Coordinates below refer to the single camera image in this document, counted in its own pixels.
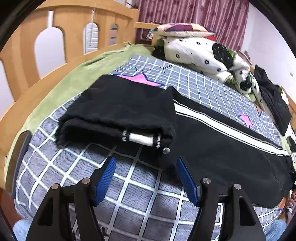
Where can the red patterned curtain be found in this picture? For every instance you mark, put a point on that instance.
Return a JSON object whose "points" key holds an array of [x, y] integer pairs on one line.
{"points": [[227, 18]]}

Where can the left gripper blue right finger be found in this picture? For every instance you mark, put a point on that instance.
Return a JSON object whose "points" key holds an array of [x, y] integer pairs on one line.
{"points": [[239, 220]]}

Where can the person's right hand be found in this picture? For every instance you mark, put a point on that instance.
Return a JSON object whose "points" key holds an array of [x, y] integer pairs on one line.
{"points": [[290, 208]]}

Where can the black pants with white stripe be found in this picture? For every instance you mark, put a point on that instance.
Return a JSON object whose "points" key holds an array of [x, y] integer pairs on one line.
{"points": [[168, 126]]}

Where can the colourful patchwork pillow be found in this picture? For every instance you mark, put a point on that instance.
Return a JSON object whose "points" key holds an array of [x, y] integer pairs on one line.
{"points": [[184, 30]]}

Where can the wooden bed frame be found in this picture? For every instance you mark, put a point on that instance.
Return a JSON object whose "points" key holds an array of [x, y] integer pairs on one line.
{"points": [[56, 38]]}

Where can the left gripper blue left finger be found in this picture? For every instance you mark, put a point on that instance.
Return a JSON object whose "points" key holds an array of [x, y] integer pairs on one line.
{"points": [[52, 220]]}

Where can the black quilted jacket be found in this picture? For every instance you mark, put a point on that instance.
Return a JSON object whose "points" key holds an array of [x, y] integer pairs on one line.
{"points": [[272, 97]]}

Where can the white floral strawberry quilt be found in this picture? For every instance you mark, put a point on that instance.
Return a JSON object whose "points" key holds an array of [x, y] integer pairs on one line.
{"points": [[219, 63]]}

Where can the green fleece blanket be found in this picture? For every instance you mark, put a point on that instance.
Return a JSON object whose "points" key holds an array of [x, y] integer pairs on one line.
{"points": [[69, 76]]}

